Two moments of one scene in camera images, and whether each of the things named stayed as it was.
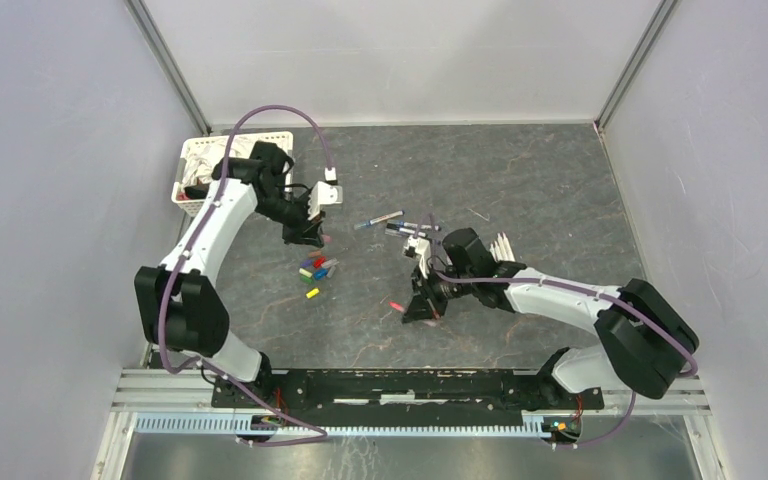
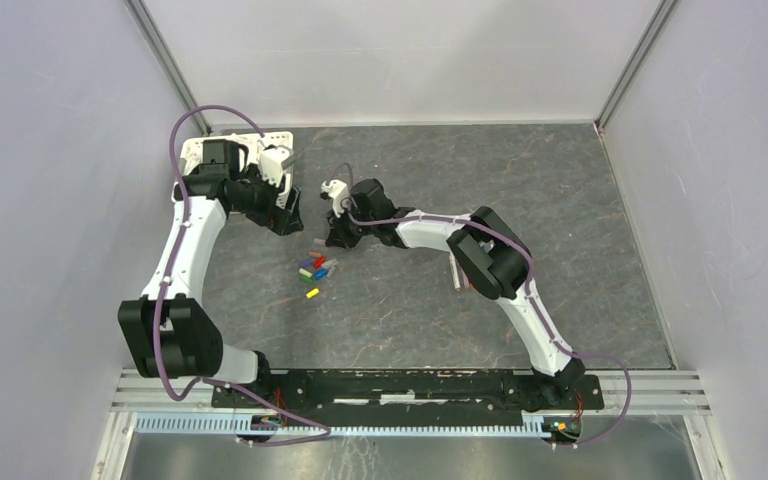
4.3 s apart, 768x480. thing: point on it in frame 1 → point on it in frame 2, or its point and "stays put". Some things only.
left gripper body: x=296 y=224 → x=261 y=202
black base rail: x=402 y=393 stays put
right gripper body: x=440 y=287 → x=349 y=232
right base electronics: x=563 y=429 stays put
